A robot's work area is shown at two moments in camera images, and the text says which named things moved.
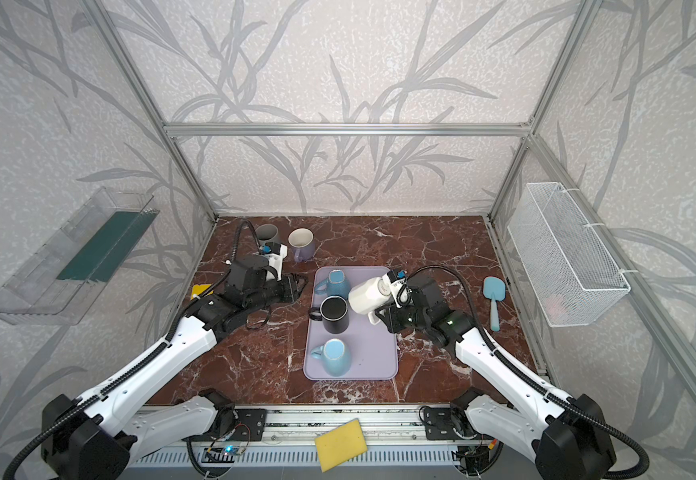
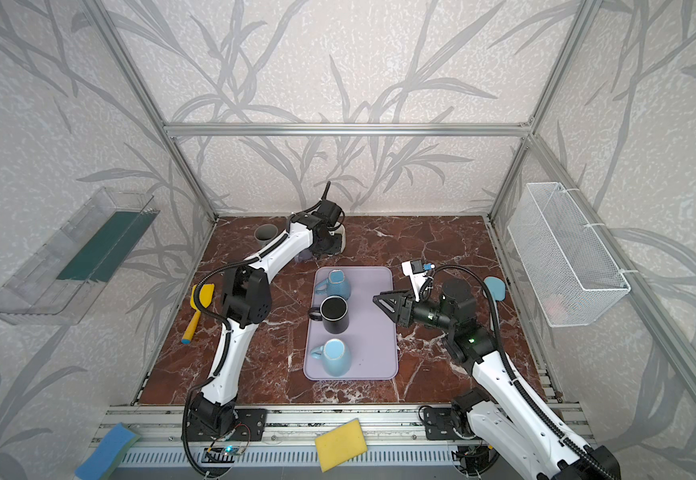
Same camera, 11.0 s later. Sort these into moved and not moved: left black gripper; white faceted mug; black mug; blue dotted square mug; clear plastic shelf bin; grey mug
Moved: left black gripper; white faceted mug
Not moved: grey mug; blue dotted square mug; black mug; clear plastic shelf bin
